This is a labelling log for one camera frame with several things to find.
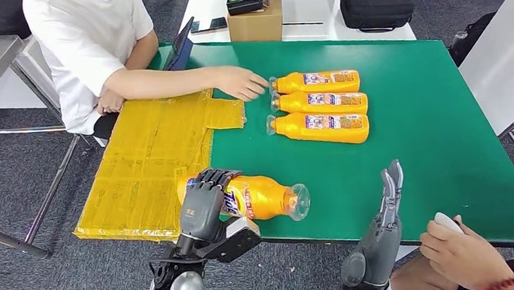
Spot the white table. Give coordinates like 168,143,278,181
175,0,417,59

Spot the person's right hand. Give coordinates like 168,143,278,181
213,62,272,105

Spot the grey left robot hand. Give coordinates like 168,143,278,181
176,166,249,245

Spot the yellow taped cardboard sheet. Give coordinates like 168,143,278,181
62,86,256,249

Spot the black smartphone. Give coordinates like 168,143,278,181
188,16,229,34

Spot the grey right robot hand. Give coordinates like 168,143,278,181
332,159,412,289

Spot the person's left hand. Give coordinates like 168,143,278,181
417,209,514,290
95,88,128,117

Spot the brown cardboard box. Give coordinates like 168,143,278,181
225,0,285,46

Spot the pale grey table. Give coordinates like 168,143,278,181
453,0,514,213

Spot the tablet in blue case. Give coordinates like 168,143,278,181
158,16,199,73

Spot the orange detergent bottle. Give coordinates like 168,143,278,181
269,84,370,122
265,106,372,152
175,164,313,231
267,66,362,99

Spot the person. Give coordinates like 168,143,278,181
22,0,273,140
381,164,514,290

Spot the black and white puck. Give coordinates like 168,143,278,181
433,210,465,238

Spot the black backpack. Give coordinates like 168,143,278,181
445,11,502,68

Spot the red bead bracelet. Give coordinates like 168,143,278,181
477,275,514,290

